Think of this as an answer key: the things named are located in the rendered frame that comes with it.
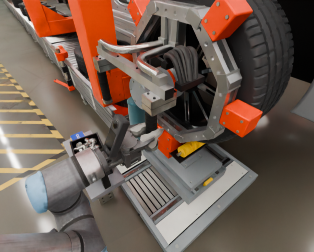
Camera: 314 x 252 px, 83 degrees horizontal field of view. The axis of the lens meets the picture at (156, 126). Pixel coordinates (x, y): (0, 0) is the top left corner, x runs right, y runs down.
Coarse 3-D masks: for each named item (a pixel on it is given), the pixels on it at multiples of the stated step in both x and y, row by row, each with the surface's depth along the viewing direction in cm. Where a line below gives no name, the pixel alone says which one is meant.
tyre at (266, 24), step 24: (192, 0) 58; (264, 0) 56; (264, 24) 52; (288, 24) 58; (240, 48) 52; (264, 48) 51; (288, 48) 58; (240, 72) 55; (264, 72) 52; (288, 72) 62; (240, 96) 59; (264, 96) 58
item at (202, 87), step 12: (156, 36) 83; (156, 60) 94; (204, 72) 69; (204, 84) 72; (180, 96) 104; (192, 96) 106; (180, 108) 99; (192, 108) 100; (204, 108) 78; (180, 120) 92; (192, 120) 91; (204, 120) 87
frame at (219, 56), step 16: (160, 0) 62; (144, 16) 68; (160, 16) 68; (176, 16) 56; (192, 16) 51; (144, 32) 74; (208, 48) 51; (224, 48) 52; (224, 64) 50; (224, 80) 51; (240, 80) 53; (224, 96) 54; (176, 128) 90; (208, 128) 65; (224, 128) 66
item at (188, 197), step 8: (144, 152) 137; (152, 152) 136; (152, 160) 130; (160, 168) 124; (224, 168) 124; (168, 176) 118; (216, 176) 118; (176, 184) 114; (200, 184) 116; (208, 184) 116; (184, 192) 112; (192, 192) 111; (200, 192) 114; (184, 200) 113; (192, 200) 113
